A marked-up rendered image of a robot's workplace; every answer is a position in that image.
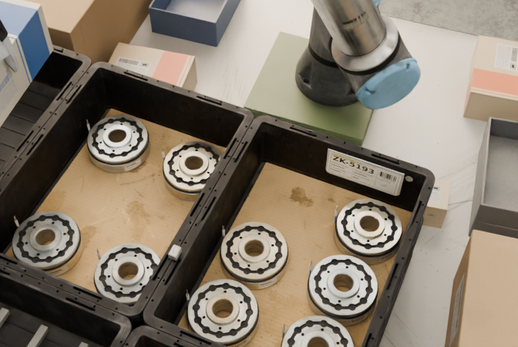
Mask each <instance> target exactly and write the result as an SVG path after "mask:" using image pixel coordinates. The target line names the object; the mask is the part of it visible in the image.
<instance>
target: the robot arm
mask: <svg viewBox="0 0 518 347"><path fill-rule="evenodd" d="M311 2H312V4H313V5H314V8H313V14H312V20H311V31H310V36H309V42H308V46H307V48H306V49H305V51H304V52H303V54H302V55H301V58H300V59H299V60H298V64H297V66H296V72H295V82H296V84H297V86H298V88H299V89H300V91H301V92H302V93H303V94H304V95H305V96H306V97H308V98H309V99H311V100H313V101H315V102H316V103H320V104H322V105H326V106H348V105H351V104H354V103H356V102H358V101H360V102H361V103H362V105H363V106H365V107H367V108H369V109H383V108H386V107H389V106H391V105H394V104H396V103H397V102H399V101H400V100H402V99H404V98H405V97H406V96H407V95H408V94H410V92H411V91H413V89H414V88H415V87H416V85H417V84H418V82H419V80H420V76H421V70H420V68H419V66H418V64H417V60H416V59H414V58H413V57H412V55H411V54H410V52H409V51H408V49H407V48H406V46H405V44H404V42H403V40H402V37H401V36H400V34H399V31H398V29H397V27H396V25H395V23H394V22H393V21H392V20H391V19H390V18H389V17H388V16H386V15H383V14H382V13H381V12H380V11H379V9H378V5H379V4H380V2H381V0H311ZM3 59H4V61H5V62H6V63H7V64H8V66H9V67H10V68H11V69H12V70H13V71H14V72H17V71H18V69H19V65H18V62H17V59H16V56H15V51H14V49H13V46H12V43H11V41H10V39H9V37H8V32H7V30H6V29H5V27H4V25H3V23H2V21H1V19H0V61H2V60H3Z"/></svg>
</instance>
